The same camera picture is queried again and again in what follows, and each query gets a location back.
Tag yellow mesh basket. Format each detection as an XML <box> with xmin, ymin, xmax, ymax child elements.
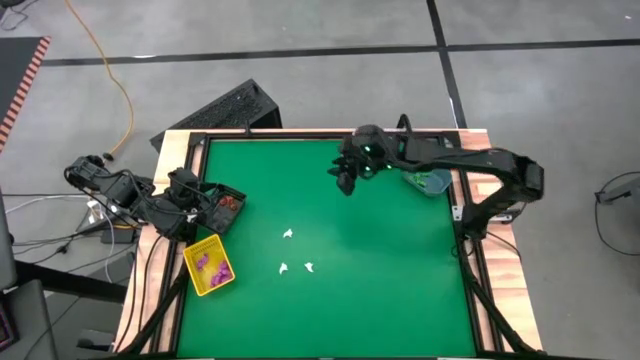
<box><xmin>182</xmin><ymin>233</ymin><xmax>237</xmax><ymax>298</ymax></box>

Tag black computer case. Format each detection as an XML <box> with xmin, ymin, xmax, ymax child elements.
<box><xmin>151</xmin><ymin>78</ymin><xmax>284</xmax><ymax>151</ymax></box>

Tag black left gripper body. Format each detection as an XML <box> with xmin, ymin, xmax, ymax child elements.
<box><xmin>167</xmin><ymin>167</ymin><xmax>217</xmax><ymax>224</ymax></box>

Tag blue-grey plastic tub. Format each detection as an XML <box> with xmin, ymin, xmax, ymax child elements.
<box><xmin>401</xmin><ymin>167</ymin><xmax>454</xmax><ymax>199</ymax></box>

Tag grey arm base box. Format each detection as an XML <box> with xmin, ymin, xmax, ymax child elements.
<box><xmin>491</xmin><ymin>207</ymin><xmax>521</xmax><ymax>223</ymax></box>

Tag green table mat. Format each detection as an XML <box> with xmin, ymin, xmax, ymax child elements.
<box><xmin>177</xmin><ymin>138</ymin><xmax>476</xmax><ymax>359</ymax></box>

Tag grey seat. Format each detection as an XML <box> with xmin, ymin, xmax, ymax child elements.
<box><xmin>0</xmin><ymin>184</ymin><xmax>60</xmax><ymax>360</ymax></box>

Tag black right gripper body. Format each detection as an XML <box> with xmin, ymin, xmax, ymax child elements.
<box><xmin>339</xmin><ymin>124</ymin><xmax>404</xmax><ymax>177</ymax></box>

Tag black mesh basket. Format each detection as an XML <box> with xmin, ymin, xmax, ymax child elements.
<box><xmin>197</xmin><ymin>182</ymin><xmax>248</xmax><ymax>237</ymax></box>

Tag black floor bar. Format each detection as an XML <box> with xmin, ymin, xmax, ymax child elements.
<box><xmin>14</xmin><ymin>259</ymin><xmax>126</xmax><ymax>304</ymax></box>

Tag yellow hanging cable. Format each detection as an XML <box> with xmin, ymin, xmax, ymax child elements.
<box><xmin>63</xmin><ymin>0</ymin><xmax>136</xmax><ymax>161</ymax></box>

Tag black orange-striped floor mat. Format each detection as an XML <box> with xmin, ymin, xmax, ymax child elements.
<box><xmin>0</xmin><ymin>35</ymin><xmax>53</xmax><ymax>151</ymax></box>

